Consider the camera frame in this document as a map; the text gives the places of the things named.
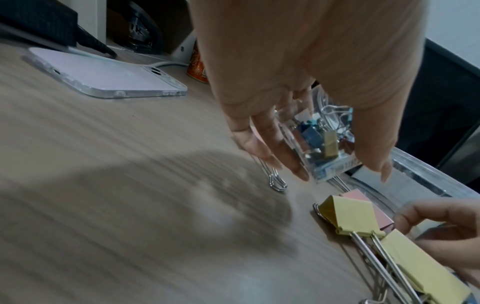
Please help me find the person's left hand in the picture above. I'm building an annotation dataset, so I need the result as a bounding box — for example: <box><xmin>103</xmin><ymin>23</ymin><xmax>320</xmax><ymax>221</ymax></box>
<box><xmin>187</xmin><ymin>0</ymin><xmax>430</xmax><ymax>184</ymax></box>

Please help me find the person's right hand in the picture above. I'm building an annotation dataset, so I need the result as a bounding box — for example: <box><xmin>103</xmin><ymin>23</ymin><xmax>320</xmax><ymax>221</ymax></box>
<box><xmin>393</xmin><ymin>198</ymin><xmax>480</xmax><ymax>289</ymax></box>

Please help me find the large clear plastic jar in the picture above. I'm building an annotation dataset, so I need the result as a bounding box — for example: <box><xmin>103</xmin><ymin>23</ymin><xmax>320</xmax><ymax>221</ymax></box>
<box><xmin>337</xmin><ymin>146</ymin><xmax>470</xmax><ymax>232</ymax></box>

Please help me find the pile of large binder clips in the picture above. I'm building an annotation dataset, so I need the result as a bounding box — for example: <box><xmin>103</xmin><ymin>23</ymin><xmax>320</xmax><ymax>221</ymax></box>
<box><xmin>254</xmin><ymin>157</ymin><xmax>474</xmax><ymax>304</ymax></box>

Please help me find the small clear plastic jar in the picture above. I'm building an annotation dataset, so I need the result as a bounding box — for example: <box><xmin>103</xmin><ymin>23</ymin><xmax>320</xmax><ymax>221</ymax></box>
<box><xmin>275</xmin><ymin>84</ymin><xmax>365</xmax><ymax>184</ymax></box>

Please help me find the red drink can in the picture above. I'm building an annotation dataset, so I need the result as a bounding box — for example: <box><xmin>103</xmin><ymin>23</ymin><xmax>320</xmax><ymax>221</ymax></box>
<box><xmin>186</xmin><ymin>40</ymin><xmax>211</xmax><ymax>85</ymax></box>

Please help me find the black computer monitor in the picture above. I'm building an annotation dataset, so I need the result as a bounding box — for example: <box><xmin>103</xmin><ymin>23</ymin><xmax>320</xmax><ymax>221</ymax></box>
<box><xmin>395</xmin><ymin>38</ymin><xmax>480</xmax><ymax>179</ymax></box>

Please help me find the black electronic device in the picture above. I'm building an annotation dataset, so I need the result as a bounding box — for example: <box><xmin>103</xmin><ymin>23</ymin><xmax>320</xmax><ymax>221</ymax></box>
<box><xmin>106</xmin><ymin>0</ymin><xmax>166</xmax><ymax>54</ymax></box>

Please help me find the pink smartphone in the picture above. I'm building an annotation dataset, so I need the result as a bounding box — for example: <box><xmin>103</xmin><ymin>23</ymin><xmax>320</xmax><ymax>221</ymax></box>
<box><xmin>22</xmin><ymin>47</ymin><xmax>189</xmax><ymax>99</ymax></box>

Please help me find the grey shelf unit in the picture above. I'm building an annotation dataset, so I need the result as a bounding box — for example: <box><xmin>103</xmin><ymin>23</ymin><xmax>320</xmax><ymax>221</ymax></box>
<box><xmin>74</xmin><ymin>0</ymin><xmax>198</xmax><ymax>57</ymax></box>

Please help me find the black power cable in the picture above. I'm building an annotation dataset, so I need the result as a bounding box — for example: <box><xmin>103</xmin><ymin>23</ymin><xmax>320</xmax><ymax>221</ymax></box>
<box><xmin>74</xmin><ymin>23</ymin><xmax>119</xmax><ymax>59</ymax></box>

